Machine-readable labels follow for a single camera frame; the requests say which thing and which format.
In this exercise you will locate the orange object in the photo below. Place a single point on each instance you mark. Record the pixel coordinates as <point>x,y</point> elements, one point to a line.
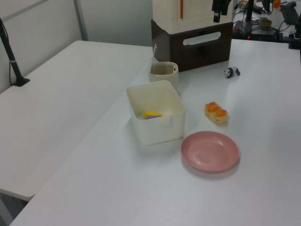
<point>276,3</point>

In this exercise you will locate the pink plate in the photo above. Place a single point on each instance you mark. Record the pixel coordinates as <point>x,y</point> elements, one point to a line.
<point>210,151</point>

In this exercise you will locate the purple cube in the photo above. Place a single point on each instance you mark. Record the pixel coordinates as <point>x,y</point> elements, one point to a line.
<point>152,117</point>

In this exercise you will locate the dark brown drawer cabinet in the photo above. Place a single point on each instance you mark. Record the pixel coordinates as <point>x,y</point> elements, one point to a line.
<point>202,54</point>

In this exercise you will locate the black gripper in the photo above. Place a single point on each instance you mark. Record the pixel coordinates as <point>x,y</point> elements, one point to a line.
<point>222,4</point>

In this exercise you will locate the yellow banana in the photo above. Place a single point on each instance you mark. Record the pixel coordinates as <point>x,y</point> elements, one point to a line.
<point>152,114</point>

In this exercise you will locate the cream trash can with lid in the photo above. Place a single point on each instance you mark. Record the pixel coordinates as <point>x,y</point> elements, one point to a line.
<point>164,80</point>

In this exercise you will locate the toy bread loaf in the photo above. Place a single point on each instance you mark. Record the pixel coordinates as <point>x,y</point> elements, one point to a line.
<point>216,113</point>

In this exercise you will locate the black monitor stand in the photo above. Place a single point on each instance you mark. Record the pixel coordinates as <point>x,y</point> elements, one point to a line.
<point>249,10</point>

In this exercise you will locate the black clamp mount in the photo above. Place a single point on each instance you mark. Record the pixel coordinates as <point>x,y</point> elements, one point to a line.
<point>295,42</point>

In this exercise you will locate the small brown cardboard box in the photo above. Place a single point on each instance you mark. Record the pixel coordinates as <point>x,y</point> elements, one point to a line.
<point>265,22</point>

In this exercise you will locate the cream open storage box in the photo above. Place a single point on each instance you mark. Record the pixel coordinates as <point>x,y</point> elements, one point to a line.
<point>157,131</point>

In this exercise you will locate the black camera stand pole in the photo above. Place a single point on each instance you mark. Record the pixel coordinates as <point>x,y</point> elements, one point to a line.
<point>13,63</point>

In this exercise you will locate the black keyboard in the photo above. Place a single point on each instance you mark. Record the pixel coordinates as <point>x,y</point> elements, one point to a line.
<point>289,14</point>

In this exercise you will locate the panda figurine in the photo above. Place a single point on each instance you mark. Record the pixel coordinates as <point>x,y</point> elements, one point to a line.
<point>231,71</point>

